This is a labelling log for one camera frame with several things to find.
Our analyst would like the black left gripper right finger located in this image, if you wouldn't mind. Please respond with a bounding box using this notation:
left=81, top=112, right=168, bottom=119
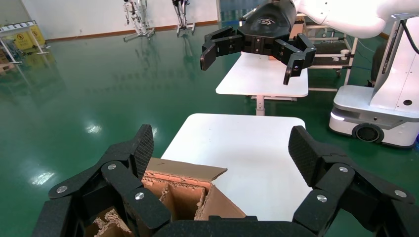
left=288, top=125, right=419, bottom=237

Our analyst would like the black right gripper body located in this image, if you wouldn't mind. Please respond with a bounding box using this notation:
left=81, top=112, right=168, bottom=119
left=237, top=0, right=297, bottom=56

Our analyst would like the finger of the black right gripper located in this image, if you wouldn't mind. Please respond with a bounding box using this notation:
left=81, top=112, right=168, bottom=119
left=274, top=33, right=318, bottom=87
left=200, top=26, right=245, bottom=72

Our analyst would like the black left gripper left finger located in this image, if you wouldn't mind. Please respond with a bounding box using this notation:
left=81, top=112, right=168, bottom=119
left=31, top=124, right=171, bottom=237

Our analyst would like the white trolley cart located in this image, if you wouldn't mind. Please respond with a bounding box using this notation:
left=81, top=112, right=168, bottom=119
left=300, top=22, right=358, bottom=93

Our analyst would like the white rolling stand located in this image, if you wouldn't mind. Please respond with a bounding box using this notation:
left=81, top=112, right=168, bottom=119
left=171, top=0, right=196, bottom=36
left=122, top=0, right=157, bottom=43

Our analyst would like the white side table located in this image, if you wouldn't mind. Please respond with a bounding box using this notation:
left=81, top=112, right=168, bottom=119
left=215, top=51, right=310, bottom=116

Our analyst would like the brown cardboard box with dividers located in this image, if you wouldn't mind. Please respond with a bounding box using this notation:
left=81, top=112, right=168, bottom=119
left=83, top=157, right=247, bottom=237

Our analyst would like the white robot mobile base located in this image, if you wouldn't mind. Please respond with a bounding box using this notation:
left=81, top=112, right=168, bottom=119
left=329, top=84, right=419, bottom=149

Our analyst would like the white robot torso column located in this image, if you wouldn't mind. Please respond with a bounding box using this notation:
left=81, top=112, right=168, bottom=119
left=370, top=13, right=419, bottom=114

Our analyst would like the yellow warning sign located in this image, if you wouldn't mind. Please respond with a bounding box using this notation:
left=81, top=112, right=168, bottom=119
left=29, top=25, right=47, bottom=47
left=14, top=31, right=34, bottom=52

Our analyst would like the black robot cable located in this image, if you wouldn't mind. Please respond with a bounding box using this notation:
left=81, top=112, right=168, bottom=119
left=399, top=19, right=419, bottom=56

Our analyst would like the white barrier frame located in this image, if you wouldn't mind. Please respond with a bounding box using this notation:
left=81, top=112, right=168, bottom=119
left=0, top=20, right=50, bottom=65

